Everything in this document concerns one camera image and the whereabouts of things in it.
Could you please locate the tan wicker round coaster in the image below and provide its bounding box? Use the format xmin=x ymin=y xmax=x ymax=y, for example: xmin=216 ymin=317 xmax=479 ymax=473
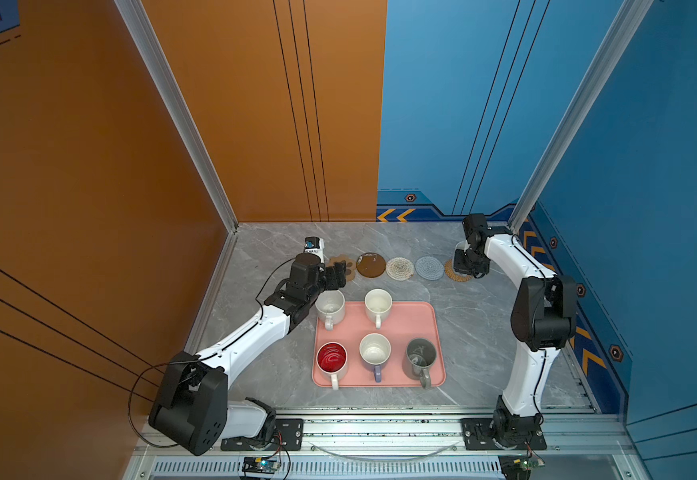
xmin=444 ymin=259 xmax=473 ymax=283

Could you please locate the paw shaped cork coaster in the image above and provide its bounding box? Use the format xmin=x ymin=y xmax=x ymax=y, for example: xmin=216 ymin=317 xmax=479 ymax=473
xmin=327 ymin=254 xmax=357 ymax=283

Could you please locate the blue grey woven coaster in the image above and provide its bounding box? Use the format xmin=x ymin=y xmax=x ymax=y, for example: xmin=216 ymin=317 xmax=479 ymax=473
xmin=414 ymin=256 xmax=444 ymax=281

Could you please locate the dark brown rimmed coaster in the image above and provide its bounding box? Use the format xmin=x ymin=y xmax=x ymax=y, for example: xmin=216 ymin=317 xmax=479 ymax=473
xmin=356 ymin=252 xmax=386 ymax=278

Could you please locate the white woven round coaster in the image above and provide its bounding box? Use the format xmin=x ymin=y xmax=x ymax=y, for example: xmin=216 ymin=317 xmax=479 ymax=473
xmin=385 ymin=257 xmax=415 ymax=281

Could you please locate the purple mug white inside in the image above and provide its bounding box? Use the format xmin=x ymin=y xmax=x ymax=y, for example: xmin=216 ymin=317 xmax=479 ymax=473
xmin=358 ymin=333 xmax=392 ymax=383

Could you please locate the grey green mug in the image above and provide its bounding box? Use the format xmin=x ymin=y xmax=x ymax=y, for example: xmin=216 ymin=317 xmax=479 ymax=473
xmin=402 ymin=338 xmax=437 ymax=389

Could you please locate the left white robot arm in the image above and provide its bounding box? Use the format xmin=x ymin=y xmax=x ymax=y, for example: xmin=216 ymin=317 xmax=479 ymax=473
xmin=148 ymin=249 xmax=346 ymax=456

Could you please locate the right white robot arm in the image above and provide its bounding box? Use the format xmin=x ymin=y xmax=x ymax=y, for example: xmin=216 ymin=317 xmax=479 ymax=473
xmin=453 ymin=214 xmax=576 ymax=453

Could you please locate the red inside white mug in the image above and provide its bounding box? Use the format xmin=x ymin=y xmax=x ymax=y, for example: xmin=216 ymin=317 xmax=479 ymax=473
xmin=316 ymin=342 xmax=348 ymax=390

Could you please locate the pink rectangular tray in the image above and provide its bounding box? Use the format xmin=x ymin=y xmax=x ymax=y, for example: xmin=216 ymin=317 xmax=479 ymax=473
xmin=312 ymin=301 xmax=446 ymax=389

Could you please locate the green circuit board left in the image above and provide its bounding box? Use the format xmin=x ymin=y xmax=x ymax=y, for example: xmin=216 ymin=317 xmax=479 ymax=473
xmin=240 ymin=457 xmax=282 ymax=479

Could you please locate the circuit board right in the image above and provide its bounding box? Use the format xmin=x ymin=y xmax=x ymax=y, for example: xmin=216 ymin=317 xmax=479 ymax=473
xmin=498 ymin=457 xmax=545 ymax=480

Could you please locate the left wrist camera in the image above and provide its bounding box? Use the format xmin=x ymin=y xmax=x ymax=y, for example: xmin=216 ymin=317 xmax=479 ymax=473
xmin=304 ymin=236 xmax=326 ymax=263

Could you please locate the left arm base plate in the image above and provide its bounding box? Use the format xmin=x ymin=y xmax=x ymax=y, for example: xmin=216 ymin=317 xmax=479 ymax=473
xmin=220 ymin=418 xmax=304 ymax=452

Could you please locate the aluminium front rail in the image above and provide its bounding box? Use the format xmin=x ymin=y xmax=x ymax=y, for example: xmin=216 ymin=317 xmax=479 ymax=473
xmin=124 ymin=409 xmax=650 ymax=479

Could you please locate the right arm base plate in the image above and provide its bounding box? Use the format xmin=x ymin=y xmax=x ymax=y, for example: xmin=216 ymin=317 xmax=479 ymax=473
xmin=460 ymin=417 xmax=547 ymax=451

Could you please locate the aluminium corner post right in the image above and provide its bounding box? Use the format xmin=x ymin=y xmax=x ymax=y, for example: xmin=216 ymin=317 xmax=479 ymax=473
xmin=507 ymin=0 xmax=653 ymax=234

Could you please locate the aluminium corner post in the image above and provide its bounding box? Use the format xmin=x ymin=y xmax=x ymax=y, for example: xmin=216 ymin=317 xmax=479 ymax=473
xmin=507 ymin=0 xmax=653 ymax=234
xmin=114 ymin=0 xmax=238 ymax=234

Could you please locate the aluminium corner post left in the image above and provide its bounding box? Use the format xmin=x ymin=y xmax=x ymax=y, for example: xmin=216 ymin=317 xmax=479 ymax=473
xmin=114 ymin=0 xmax=238 ymax=234

